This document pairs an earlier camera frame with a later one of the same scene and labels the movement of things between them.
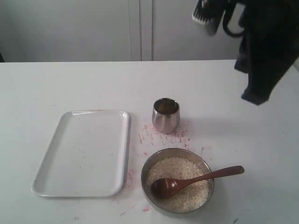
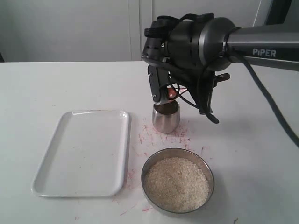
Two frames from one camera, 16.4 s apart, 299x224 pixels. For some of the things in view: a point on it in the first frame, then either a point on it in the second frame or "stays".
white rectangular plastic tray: [88, 156] stays
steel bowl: [178, 164] stays
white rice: [186, 198] stays
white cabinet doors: [54, 31] stays
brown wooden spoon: [167, 188] to [172, 93]
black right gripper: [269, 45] to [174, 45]
